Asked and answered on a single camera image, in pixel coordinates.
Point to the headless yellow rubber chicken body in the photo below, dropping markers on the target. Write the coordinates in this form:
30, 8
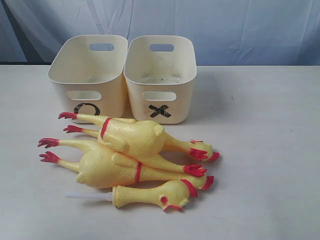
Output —
137, 139

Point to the detached chicken head with squeaker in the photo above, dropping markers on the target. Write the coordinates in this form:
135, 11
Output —
173, 194

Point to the yellow rubber chicken front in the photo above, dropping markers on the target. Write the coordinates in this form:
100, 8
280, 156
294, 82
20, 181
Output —
101, 167

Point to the yellow rubber chicken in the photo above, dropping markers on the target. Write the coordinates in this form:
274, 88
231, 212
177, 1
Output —
101, 167
197, 150

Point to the cream bin marked X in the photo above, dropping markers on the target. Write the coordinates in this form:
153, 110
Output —
160, 72

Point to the cream bin marked O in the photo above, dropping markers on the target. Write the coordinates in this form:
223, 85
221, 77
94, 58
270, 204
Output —
87, 75

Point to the white backdrop curtain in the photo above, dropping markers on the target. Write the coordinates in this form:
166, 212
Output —
223, 32

